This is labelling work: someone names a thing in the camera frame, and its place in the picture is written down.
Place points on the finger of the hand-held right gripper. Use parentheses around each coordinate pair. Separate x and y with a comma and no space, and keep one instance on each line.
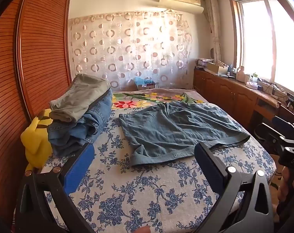
(282,123)
(268,132)

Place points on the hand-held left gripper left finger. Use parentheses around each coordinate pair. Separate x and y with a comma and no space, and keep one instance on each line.
(76,172)

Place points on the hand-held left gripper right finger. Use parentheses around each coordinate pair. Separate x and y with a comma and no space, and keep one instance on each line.
(207,170)

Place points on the blue-green short pants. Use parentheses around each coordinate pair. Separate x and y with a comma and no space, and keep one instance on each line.
(176,131)

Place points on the olive folded pants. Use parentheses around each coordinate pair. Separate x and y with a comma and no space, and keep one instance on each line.
(81,97)

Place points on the person's right hand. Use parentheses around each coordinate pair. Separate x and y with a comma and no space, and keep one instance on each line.
(285,187)

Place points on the person's left hand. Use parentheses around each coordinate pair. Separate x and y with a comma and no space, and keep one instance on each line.
(143,230)

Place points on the wooden chair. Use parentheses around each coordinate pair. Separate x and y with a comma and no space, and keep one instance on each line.
(289,112)

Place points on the colourful floor mat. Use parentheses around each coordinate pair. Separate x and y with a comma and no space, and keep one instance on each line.
(274,184)

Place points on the white pouch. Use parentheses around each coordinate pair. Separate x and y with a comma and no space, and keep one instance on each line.
(252,85)

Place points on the yellow plush toy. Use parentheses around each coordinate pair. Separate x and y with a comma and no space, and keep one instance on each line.
(36,140)

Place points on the green-capped small bottle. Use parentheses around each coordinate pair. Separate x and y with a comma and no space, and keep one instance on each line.
(254,78)

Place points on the wooden cabinet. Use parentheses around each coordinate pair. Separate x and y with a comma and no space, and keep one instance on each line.
(222,94)

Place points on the bed with floral blue cover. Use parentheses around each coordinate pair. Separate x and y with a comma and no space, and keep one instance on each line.
(149,194)

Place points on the white plastic jug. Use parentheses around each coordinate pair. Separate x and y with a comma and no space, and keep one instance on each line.
(240,75)

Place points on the blue bottle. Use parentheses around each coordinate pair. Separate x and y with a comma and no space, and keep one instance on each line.
(230,70)

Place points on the open cardboard box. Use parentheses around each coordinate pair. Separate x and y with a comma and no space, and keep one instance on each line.
(215,68)

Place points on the wooden-framed window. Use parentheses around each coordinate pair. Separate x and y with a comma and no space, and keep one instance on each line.
(256,41)

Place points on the colourful flower blanket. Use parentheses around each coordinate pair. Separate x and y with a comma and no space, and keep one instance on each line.
(137,99)

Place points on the stack of papers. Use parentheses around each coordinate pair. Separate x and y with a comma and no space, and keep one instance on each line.
(203,63)

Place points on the small round fan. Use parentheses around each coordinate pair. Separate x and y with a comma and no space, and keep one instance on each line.
(212,53)

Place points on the small cardboard box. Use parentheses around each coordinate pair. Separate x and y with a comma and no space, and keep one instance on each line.
(147,86)

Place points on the beige window curtain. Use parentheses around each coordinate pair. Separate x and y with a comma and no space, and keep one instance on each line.
(213,24)

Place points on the circle-pattern sheer curtain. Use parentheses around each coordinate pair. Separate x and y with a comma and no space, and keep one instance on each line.
(127,48)

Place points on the wooden headboard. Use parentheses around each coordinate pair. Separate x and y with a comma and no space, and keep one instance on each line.
(40,41)

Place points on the white air deflector panel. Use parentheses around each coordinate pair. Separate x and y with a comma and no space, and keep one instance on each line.
(181,6)

